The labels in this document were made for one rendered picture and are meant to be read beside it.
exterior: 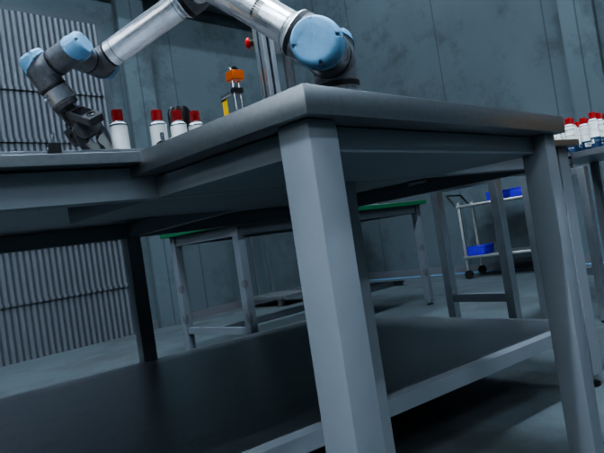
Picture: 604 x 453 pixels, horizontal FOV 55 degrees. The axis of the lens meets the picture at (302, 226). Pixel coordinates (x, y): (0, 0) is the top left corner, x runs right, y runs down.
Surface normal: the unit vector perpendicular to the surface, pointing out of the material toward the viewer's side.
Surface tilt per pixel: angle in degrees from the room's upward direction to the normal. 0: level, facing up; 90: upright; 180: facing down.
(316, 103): 90
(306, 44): 96
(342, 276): 90
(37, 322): 90
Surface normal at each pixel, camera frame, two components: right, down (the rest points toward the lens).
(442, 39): -0.69, 0.09
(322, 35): -0.15, 0.11
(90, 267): 0.70, -0.12
